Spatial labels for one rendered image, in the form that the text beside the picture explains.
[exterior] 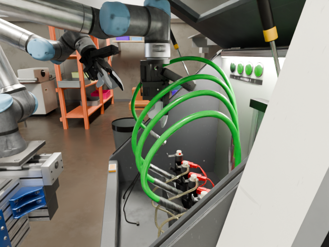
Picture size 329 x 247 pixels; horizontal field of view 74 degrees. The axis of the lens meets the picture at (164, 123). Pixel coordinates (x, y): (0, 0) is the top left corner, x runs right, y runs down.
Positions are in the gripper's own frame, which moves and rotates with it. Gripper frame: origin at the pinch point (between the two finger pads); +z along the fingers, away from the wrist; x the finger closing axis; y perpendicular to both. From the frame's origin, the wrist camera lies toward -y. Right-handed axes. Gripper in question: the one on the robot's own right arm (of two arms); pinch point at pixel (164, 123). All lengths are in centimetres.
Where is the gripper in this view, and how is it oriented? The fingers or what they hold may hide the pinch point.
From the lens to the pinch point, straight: 70.9
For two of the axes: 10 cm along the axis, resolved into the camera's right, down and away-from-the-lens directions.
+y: -9.8, 0.6, -1.8
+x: 1.9, 3.0, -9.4
